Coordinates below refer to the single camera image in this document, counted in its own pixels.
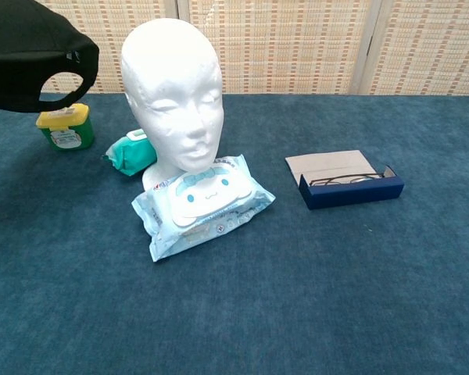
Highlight black baseball cap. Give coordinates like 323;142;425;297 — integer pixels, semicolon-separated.
0;0;101;115

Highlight white foam mannequin head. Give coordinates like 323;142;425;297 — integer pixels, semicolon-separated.
120;16;224;188

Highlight light blue wet wipes pack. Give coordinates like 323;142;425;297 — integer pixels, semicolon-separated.
131;153;277;263

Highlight green wet wipes pack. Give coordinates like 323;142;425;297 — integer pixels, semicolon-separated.
102;128;158;177

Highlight blue carpet table cover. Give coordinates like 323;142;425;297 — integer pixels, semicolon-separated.
0;90;469;375

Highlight black framed eyeglasses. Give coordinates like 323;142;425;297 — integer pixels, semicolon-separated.
309;172;387;188

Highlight blue glasses case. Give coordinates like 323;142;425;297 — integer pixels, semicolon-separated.
285;149;406;211

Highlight woven bamboo folding screen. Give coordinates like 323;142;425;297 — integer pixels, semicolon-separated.
30;0;469;96

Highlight green tub with yellow lid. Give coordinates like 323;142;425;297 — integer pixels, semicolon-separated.
35;102;95;152

